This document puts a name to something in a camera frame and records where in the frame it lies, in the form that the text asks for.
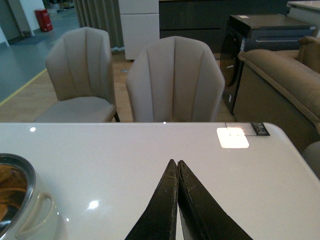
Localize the beige chair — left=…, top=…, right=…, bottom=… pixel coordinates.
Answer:
left=126, top=36, right=225, bottom=123
left=35, top=27, right=120, bottom=123

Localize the red box cabinet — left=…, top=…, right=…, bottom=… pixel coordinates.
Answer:
left=34, top=9, right=53, bottom=32

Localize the dark kitchen counter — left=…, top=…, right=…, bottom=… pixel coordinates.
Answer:
left=159, top=0, right=287, bottom=59

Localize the white electric cooking pot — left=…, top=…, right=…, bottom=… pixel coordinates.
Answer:
left=0, top=153, right=68, bottom=240

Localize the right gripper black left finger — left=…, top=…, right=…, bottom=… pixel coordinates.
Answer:
left=126, top=159, right=179, bottom=240

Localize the black washing machine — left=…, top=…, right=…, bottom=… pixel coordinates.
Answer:
left=219, top=14, right=317, bottom=116

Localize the table label sticker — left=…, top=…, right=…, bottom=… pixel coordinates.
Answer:
left=225, top=122, right=270, bottom=136

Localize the white cabinet column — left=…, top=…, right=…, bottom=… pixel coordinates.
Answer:
left=118, top=0, right=160, bottom=60

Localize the beige chair right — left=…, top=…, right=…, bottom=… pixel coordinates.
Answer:
left=126, top=36, right=225, bottom=123

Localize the beige chair left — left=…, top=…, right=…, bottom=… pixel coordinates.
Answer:
left=35, top=27, right=120, bottom=123

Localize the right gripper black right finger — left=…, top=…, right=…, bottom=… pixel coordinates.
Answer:
left=177, top=160, right=251, bottom=240

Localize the brown sofa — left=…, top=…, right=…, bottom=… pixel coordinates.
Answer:
left=233, top=36, right=320, bottom=152

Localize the grey curtain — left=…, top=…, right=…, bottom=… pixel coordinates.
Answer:
left=73, top=0, right=124, bottom=50

